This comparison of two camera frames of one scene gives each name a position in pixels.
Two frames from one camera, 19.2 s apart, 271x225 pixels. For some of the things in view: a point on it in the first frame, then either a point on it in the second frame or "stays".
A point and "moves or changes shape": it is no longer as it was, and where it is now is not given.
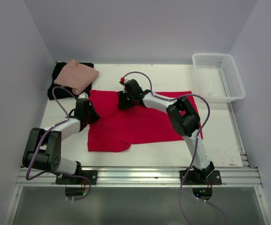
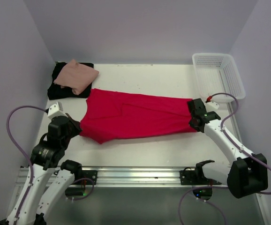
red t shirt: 116,128 moves or changes shape
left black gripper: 96,116 -> 76,124
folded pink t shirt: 76,75 stays
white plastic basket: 217,77 stays
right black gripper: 122,104 -> 190,123
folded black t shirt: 60,93 stays
